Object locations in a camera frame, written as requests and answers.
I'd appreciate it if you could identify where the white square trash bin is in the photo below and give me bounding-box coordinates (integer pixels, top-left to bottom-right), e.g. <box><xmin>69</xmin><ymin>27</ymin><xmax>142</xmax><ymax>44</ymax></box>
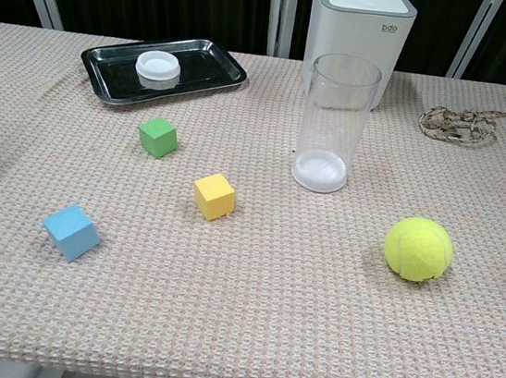
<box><xmin>298</xmin><ymin>0</ymin><xmax>420</xmax><ymax>116</ymax></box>

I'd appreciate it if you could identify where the white round plastic lid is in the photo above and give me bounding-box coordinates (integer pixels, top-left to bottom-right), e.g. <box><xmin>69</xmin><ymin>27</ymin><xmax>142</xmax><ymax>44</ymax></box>
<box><xmin>133</xmin><ymin>49</ymin><xmax>184</xmax><ymax>87</ymax></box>

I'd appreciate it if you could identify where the green wooden cube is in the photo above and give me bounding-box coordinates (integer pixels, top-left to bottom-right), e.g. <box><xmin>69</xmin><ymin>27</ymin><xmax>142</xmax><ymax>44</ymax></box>
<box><xmin>134</xmin><ymin>114</ymin><xmax>182</xmax><ymax>162</ymax></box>

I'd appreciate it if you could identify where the black metal tray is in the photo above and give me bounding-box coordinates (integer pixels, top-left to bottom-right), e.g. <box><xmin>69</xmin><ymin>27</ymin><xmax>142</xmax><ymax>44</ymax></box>
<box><xmin>74</xmin><ymin>23</ymin><xmax>252</xmax><ymax>123</ymax></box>

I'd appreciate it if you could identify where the beige waffle-weave tablecloth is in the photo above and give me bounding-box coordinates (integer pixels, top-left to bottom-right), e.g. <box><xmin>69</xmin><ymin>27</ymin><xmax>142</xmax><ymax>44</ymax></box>
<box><xmin>0</xmin><ymin>18</ymin><xmax>506</xmax><ymax>378</ymax></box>

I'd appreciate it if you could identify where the blue wooden cube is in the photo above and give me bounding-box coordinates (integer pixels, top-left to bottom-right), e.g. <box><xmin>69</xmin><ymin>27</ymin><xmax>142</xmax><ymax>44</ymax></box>
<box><xmin>38</xmin><ymin>199</ymin><xmax>106</xmax><ymax>266</ymax></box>

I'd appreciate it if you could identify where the yellow tennis ball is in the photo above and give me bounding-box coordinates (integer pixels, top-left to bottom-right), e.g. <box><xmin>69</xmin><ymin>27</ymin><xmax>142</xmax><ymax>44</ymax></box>
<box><xmin>379</xmin><ymin>213</ymin><xmax>459</xmax><ymax>287</ymax></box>

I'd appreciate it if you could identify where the yellow wooden cube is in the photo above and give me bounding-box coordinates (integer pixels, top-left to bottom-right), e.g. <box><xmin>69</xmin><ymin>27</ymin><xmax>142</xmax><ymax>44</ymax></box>
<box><xmin>190</xmin><ymin>169</ymin><xmax>240</xmax><ymax>226</ymax></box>

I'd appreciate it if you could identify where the tangled brown rope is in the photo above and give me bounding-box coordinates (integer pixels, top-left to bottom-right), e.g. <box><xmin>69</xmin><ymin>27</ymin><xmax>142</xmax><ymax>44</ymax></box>
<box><xmin>415</xmin><ymin>79</ymin><xmax>506</xmax><ymax>151</ymax></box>

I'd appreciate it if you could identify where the clear plastic cup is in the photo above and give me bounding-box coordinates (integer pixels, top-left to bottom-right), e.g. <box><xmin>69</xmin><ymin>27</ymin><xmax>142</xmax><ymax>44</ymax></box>
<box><xmin>289</xmin><ymin>49</ymin><xmax>386</xmax><ymax>201</ymax></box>

